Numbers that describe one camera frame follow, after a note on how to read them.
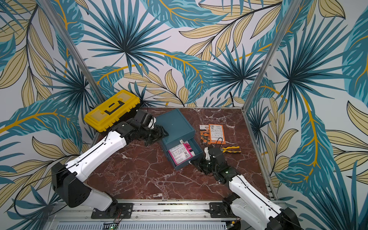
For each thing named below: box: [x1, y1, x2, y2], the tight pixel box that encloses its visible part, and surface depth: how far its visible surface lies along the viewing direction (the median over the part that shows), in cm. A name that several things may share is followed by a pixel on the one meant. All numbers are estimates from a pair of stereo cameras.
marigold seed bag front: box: [199, 124, 211, 145], surface depth 105 cm
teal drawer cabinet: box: [155, 108, 204, 164], surface depth 83 cm
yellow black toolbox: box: [83, 90, 141, 133], surface depth 97 cm
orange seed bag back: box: [208, 123, 226, 145], surface depth 105 cm
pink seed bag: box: [167, 140, 196, 166], surface depth 87 cm
